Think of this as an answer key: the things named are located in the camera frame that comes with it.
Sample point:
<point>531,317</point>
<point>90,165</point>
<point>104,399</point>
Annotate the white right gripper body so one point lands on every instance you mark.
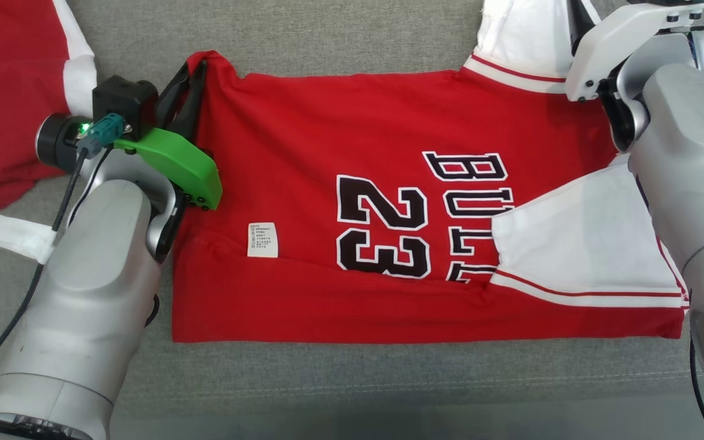
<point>615,36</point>

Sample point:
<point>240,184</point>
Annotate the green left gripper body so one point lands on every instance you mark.
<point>187,171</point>

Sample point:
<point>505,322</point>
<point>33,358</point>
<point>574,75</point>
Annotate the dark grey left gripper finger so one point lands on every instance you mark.
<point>196,107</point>
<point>172,98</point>

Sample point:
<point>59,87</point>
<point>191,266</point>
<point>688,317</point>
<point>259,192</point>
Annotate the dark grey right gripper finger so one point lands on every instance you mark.
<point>581,17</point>

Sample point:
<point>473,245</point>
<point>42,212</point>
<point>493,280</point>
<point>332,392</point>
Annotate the red white basketball jersey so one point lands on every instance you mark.
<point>303,122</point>

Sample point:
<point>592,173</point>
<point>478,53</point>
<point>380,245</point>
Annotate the red shorts with white stripe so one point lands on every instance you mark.
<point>3,91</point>

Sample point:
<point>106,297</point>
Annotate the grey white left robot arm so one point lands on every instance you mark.
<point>83,305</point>

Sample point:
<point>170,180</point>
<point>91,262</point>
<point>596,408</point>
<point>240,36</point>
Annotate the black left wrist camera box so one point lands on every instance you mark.
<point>123,101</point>

